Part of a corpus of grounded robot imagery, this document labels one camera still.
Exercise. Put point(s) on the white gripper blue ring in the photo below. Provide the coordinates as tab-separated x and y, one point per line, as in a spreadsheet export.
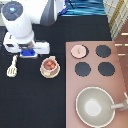
25	50

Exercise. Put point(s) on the cream slotted spatula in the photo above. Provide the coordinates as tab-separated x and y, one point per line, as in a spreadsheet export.
12	69

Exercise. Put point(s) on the cream round plate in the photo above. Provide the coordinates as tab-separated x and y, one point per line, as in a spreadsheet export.
53	74

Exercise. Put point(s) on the pink pot lid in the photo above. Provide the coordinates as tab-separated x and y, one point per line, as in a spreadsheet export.
78	51

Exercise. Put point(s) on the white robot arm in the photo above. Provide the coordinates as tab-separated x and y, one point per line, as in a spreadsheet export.
19	16

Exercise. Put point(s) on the black table mat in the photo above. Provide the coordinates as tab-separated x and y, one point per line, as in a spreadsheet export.
31	101

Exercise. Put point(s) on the black burner bottom left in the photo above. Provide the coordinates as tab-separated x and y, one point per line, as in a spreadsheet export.
82	69

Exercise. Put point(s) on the black burner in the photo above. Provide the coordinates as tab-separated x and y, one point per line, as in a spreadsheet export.
103	51
87	51
82	69
106	69

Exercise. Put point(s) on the black burner top left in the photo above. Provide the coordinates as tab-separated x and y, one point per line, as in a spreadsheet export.
87	51

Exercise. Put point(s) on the pink stove top board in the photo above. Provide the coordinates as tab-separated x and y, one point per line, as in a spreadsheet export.
114	84

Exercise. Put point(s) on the black burner top right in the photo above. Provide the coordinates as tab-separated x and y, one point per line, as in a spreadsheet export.
103	51

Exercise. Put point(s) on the black burner bottom right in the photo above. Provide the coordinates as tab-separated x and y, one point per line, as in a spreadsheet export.
106	69

